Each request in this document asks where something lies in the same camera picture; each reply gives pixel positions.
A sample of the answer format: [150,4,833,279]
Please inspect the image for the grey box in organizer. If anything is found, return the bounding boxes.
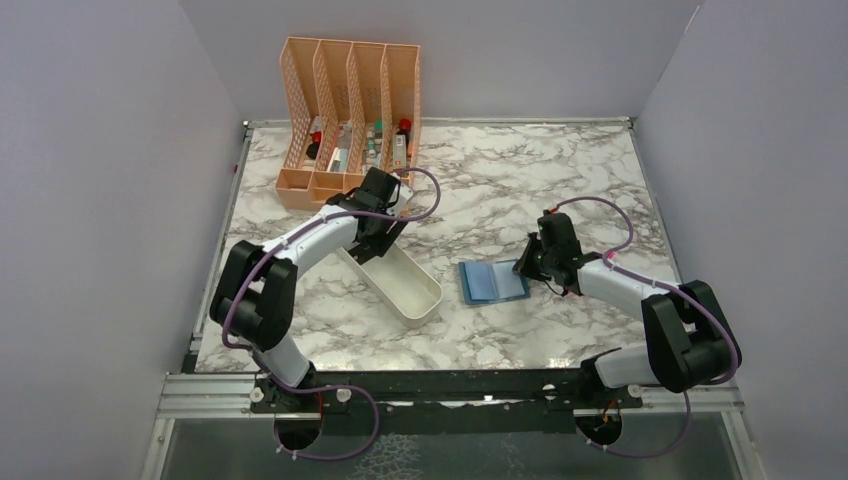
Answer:
[326,124,352,173]

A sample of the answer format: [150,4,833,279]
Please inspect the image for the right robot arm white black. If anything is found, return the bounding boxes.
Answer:
[513,210,741,407]

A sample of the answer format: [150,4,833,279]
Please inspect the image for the teal card holder wallet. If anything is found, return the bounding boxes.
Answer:
[458,259,531,305]

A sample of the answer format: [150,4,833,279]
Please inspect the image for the black mounting rail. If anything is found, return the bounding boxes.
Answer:
[249,368,643,436]

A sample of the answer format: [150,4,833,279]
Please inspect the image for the teal capped tubes in organizer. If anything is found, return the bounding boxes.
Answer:
[363,120,383,172]

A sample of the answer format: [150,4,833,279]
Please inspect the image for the red capped stick in organizer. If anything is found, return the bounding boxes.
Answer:
[392,118,412,172]

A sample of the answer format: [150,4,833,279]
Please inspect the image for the white oblong plastic tray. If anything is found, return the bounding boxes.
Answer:
[338,245,443,329]

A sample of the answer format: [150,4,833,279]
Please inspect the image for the red black item in organizer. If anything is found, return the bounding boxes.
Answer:
[305,130,322,160]

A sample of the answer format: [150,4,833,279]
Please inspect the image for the peach plastic file organizer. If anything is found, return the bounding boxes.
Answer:
[275,37,422,211]

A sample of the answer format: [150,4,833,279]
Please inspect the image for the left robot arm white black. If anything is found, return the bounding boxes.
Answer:
[209,168,413,411]

